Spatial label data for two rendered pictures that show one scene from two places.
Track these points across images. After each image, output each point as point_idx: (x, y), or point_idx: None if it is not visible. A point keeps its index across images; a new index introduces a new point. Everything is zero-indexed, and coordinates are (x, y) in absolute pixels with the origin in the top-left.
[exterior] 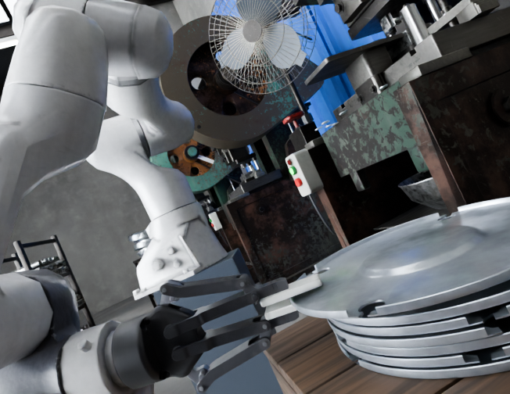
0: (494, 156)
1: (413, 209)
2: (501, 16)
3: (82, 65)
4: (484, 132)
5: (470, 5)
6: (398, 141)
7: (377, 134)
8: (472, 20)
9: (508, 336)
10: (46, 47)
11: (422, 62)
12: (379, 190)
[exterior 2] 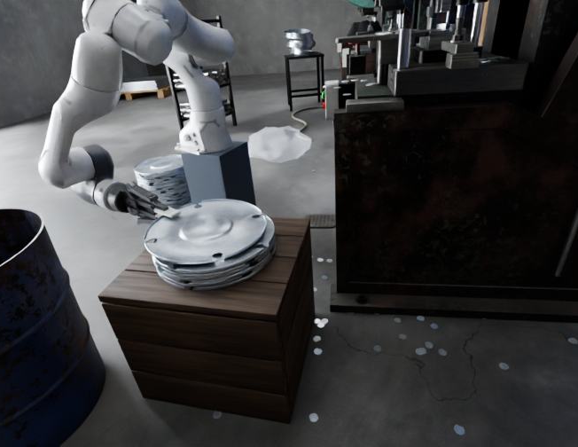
0: (378, 184)
1: None
2: (487, 73)
3: (98, 76)
4: (380, 167)
5: (450, 56)
6: None
7: None
8: (449, 69)
9: (161, 272)
10: (82, 66)
11: (392, 85)
12: None
